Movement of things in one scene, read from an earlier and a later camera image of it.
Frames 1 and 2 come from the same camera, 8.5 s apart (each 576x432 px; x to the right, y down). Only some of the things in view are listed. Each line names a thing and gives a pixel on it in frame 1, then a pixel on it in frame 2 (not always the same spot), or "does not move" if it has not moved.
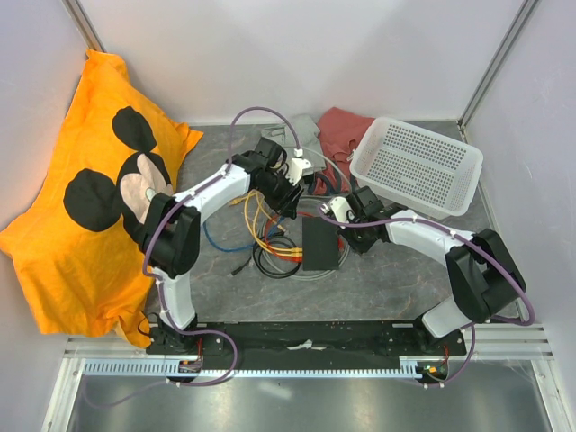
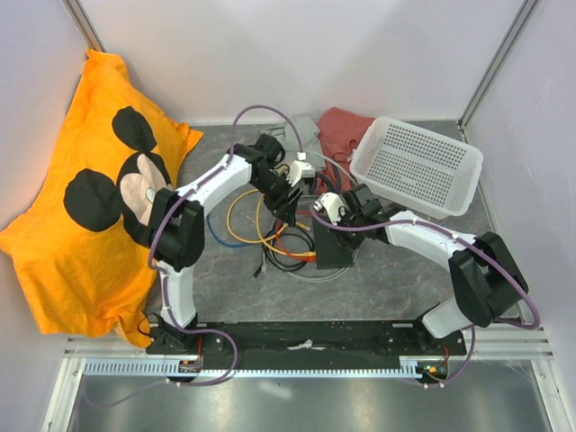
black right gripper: x=356 y=246 does not move
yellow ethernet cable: x=252 y=199 → x=243 y=238
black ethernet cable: x=262 y=268 → x=267 y=256
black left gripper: x=287 y=206 does not move
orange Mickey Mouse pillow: x=76 y=239 does not move
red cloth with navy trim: x=338 y=132 does not move
